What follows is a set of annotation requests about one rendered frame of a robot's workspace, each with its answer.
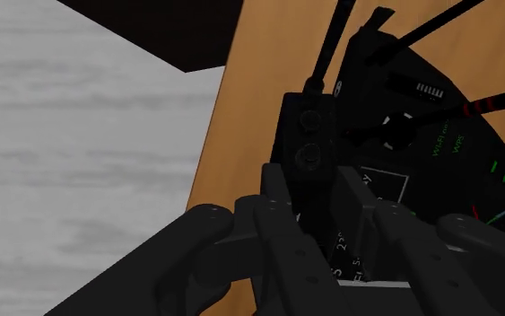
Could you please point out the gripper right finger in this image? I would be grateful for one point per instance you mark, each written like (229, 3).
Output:
(444, 271)

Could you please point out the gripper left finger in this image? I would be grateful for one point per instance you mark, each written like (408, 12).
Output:
(274, 262)

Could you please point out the black router with antennas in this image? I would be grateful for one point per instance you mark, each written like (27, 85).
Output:
(453, 175)

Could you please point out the light wooden table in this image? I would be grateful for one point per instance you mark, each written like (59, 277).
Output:
(269, 43)

